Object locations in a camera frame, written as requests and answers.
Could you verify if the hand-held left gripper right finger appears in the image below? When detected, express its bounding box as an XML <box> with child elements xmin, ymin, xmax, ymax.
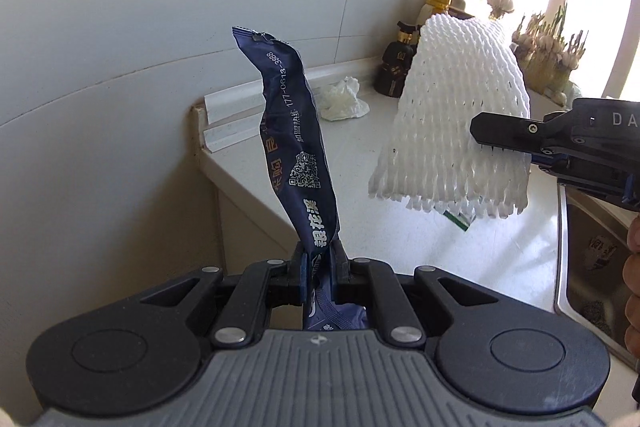
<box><xmin>333</xmin><ymin>241</ymin><xmax>493</xmax><ymax>349</ymax></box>

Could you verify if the crumpled white plastic wrap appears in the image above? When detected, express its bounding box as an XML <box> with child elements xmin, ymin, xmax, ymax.
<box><xmin>316</xmin><ymin>77</ymin><xmax>371</xmax><ymax>122</ymax></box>

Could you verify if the person's right hand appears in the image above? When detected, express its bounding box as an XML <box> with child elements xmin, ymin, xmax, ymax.
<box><xmin>624</xmin><ymin>214</ymin><xmax>640</xmax><ymax>354</ymax></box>

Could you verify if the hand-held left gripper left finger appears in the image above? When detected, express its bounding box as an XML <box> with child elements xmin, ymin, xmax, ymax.
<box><xmin>142</xmin><ymin>241</ymin><xmax>315</xmax><ymax>349</ymax></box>

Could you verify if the dark sauce bottle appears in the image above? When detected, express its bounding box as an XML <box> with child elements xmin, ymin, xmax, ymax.
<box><xmin>375</xmin><ymin>21</ymin><xmax>419</xmax><ymax>98</ymax></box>

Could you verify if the white foam fruit net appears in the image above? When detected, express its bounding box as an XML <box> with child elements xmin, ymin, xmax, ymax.
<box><xmin>367</xmin><ymin>13</ymin><xmax>532</xmax><ymax>220</ymax></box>

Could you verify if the green and white packet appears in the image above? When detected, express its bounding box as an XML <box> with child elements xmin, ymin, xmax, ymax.
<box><xmin>442</xmin><ymin>207</ymin><xmax>476</xmax><ymax>233</ymax></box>

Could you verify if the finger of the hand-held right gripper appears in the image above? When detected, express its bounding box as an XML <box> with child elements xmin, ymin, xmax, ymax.
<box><xmin>469</xmin><ymin>110</ymin><xmax>553</xmax><ymax>156</ymax></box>
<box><xmin>529</xmin><ymin>149</ymin><xmax>572</xmax><ymax>174</ymax></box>

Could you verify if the sprouting garlic bunch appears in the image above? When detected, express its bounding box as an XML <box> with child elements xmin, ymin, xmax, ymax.
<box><xmin>510</xmin><ymin>4</ymin><xmax>587</xmax><ymax>94</ymax></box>

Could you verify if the yellow capped bottle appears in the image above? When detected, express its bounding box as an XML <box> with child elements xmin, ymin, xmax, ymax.
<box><xmin>419</xmin><ymin>0</ymin><xmax>454</xmax><ymax>28</ymax></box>

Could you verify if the steel kitchen sink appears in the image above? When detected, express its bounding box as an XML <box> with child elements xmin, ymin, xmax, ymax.
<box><xmin>554</xmin><ymin>184</ymin><xmax>640</xmax><ymax>369</ymax></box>

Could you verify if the dark blue snack wrapper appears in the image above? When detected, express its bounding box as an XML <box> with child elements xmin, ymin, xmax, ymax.
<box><xmin>232</xmin><ymin>26</ymin><xmax>371</xmax><ymax>333</ymax></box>

